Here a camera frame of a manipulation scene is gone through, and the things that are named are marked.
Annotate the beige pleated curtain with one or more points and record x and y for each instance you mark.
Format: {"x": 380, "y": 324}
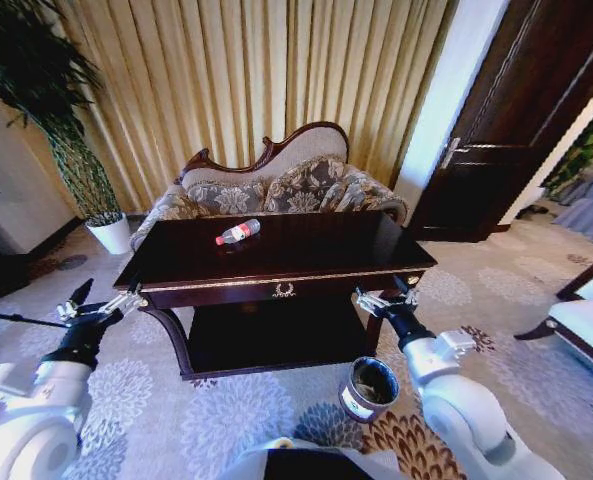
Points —
{"x": 246, "y": 85}

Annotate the large floral sofa cushion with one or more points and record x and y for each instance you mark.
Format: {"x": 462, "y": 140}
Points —
{"x": 306, "y": 187}

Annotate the dark wooden door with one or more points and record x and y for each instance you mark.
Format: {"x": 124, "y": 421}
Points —
{"x": 516, "y": 115}

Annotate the white robot front shell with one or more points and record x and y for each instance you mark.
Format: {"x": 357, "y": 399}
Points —
{"x": 316, "y": 460}

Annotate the clear plastic bottle red cap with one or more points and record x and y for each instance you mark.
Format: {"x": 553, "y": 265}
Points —
{"x": 238, "y": 233}

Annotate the round trash bin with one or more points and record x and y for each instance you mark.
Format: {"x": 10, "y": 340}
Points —
{"x": 368, "y": 385}

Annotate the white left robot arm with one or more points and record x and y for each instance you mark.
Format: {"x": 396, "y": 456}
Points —
{"x": 31, "y": 415}

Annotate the green leafy plant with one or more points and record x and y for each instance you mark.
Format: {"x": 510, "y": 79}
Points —
{"x": 586, "y": 150}

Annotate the white plant pot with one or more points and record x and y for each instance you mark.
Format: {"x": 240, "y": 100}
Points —
{"x": 110, "y": 234}

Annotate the small floral sofa cushion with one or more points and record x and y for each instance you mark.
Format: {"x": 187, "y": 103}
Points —
{"x": 226, "y": 199}

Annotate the white seat dark-framed chair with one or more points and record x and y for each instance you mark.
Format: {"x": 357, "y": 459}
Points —
{"x": 581, "y": 310}

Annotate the floral upholstered wooden sofa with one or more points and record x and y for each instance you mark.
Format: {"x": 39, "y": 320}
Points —
{"x": 296, "y": 165}

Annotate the dark wooden table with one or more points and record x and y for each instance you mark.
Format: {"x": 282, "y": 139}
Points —
{"x": 276, "y": 255}

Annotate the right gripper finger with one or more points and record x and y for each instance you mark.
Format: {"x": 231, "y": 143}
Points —
{"x": 369, "y": 301}
{"x": 412, "y": 296}

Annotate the blue-grey covered chair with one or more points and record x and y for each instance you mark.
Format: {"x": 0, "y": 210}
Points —
{"x": 588, "y": 212}

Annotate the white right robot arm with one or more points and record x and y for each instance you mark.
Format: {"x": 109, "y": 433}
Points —
{"x": 456, "y": 395}

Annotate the tall green bamboo plant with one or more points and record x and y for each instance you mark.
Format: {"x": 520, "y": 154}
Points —
{"x": 36, "y": 80}

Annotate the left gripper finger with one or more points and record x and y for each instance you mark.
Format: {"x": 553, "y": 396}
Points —
{"x": 78, "y": 298}
{"x": 120, "y": 303}

